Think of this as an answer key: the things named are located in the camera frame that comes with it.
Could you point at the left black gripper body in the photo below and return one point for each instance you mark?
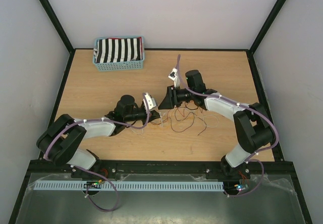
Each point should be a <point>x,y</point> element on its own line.
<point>140,115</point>

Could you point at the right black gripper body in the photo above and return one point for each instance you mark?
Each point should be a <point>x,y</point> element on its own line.
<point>183,95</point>

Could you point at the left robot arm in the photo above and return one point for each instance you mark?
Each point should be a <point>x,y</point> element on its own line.
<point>60,142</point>

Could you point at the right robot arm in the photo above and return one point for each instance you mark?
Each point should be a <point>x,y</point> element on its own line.
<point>253,128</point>

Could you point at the light blue plastic basket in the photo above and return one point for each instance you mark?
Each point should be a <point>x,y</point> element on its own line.
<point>105,67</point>

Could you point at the black white striped cloth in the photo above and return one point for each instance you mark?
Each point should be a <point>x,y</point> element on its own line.
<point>102,50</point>

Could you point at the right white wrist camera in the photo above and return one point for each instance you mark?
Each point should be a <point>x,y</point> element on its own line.
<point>174,76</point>

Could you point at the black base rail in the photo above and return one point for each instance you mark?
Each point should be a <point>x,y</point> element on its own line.
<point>114,169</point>

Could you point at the light blue slotted cable duct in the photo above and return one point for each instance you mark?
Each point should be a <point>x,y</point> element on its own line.
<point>130,186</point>

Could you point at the black enclosure frame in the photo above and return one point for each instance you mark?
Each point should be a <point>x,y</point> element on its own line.
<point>278,167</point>

